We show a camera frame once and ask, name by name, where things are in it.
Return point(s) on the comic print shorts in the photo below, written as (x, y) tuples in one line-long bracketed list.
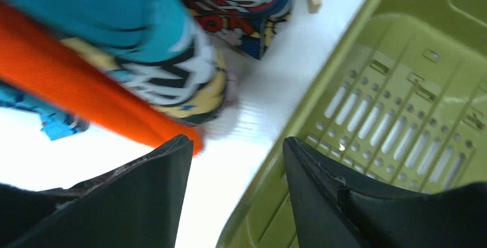
[(161, 50)]

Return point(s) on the green plastic basket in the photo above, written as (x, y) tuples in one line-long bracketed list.
[(402, 100)]

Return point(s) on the light blue shark shorts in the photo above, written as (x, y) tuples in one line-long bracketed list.
[(55, 122)]

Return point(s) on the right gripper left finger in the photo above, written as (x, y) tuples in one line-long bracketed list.
[(135, 205)]

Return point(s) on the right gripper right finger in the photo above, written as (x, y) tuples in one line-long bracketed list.
[(336, 206)]

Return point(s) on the orange shorts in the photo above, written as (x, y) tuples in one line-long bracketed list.
[(33, 61)]

